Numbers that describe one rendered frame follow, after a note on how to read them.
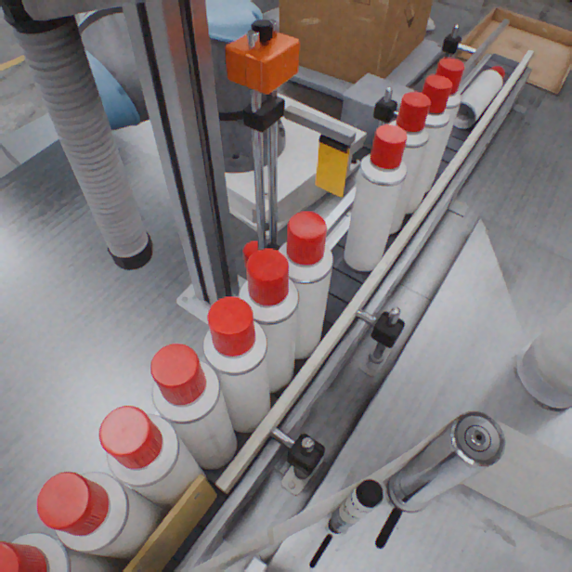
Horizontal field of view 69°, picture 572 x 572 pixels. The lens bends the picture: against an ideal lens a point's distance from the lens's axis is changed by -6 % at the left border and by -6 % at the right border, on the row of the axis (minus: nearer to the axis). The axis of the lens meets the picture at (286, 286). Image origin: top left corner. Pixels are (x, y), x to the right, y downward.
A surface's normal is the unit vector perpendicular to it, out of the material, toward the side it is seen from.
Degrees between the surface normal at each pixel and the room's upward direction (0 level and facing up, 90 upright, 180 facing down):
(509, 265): 0
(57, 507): 3
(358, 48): 90
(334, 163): 90
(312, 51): 90
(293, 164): 4
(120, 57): 33
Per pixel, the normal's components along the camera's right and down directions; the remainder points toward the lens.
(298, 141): -0.06, -0.58
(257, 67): -0.57, 0.67
